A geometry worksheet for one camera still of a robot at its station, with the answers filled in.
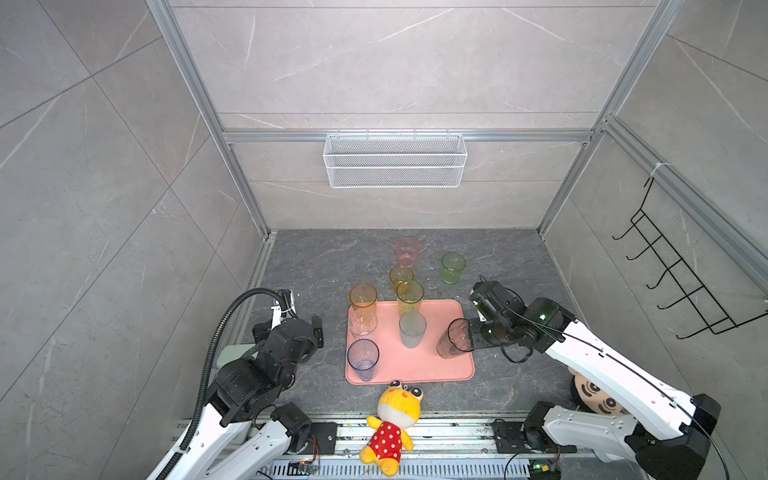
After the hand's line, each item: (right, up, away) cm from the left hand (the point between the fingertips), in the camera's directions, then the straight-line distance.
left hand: (297, 314), depth 68 cm
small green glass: (+45, +10, +40) cm, 61 cm away
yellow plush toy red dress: (+24, -24, +3) cm, 34 cm away
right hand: (+42, -5, +6) cm, 43 cm away
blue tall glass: (+15, -13, +9) cm, 22 cm away
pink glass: (+28, +16, +42) cm, 53 cm away
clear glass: (+14, -6, +18) cm, 23 cm away
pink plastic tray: (+31, -19, +18) cm, 41 cm away
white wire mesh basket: (+23, +46, +33) cm, 61 cm away
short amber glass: (+25, +7, +34) cm, 43 cm away
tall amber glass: (+13, +1, +22) cm, 25 cm away
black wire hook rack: (+87, +1, -10) cm, 88 cm away
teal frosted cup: (+29, -8, +21) cm, 37 cm away
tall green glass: (+28, 0, +29) cm, 40 cm away
